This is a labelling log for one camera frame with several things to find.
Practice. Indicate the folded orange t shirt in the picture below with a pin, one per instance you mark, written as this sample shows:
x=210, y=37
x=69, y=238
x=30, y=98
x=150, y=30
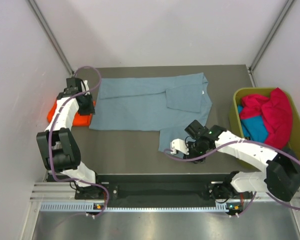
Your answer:
x=79, y=120

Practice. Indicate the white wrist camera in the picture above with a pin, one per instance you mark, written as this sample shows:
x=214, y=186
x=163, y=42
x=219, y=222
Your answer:
x=85, y=87
x=179, y=146

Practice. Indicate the red t shirt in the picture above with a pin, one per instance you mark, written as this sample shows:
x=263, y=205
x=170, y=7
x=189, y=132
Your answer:
x=276, y=113

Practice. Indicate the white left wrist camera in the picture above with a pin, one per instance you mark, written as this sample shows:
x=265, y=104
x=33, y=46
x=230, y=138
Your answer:
x=85, y=87

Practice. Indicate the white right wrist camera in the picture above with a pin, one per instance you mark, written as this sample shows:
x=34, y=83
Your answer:
x=179, y=146

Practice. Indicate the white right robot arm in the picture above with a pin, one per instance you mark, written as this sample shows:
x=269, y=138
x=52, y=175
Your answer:
x=278, y=172

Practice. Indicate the light blue t shirt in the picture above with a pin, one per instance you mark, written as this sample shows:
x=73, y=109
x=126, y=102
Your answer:
x=163, y=104

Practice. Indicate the aluminium frame rail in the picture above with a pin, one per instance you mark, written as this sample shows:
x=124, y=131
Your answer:
x=62, y=192

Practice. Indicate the olive green plastic bin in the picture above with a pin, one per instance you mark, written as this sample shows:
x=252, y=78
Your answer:
x=235, y=123

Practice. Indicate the bright blue t shirt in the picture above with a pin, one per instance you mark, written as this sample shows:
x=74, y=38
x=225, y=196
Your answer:
x=253, y=126

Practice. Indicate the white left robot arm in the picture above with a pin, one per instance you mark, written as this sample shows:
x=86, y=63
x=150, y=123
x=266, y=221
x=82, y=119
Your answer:
x=74, y=106

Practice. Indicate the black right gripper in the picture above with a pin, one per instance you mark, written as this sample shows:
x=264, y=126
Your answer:
x=189, y=144

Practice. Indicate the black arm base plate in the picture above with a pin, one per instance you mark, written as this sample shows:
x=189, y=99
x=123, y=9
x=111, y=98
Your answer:
x=157, y=190

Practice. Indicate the slotted grey cable duct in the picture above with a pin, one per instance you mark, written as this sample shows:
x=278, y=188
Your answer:
x=92, y=207

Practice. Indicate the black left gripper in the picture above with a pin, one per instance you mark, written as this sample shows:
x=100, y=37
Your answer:
x=90, y=108

